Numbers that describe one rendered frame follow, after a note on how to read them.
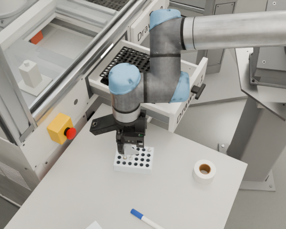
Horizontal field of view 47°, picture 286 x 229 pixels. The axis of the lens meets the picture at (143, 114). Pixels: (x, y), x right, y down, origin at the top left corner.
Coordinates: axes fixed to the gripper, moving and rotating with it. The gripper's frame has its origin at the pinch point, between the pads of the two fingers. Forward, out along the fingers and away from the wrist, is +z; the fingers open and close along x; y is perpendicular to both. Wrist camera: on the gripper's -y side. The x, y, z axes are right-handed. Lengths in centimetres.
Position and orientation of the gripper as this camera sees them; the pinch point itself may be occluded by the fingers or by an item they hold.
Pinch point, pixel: (123, 150)
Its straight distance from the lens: 104.5
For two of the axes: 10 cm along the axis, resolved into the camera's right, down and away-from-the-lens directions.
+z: 0.1, 6.1, 7.9
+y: 9.9, 0.9, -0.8
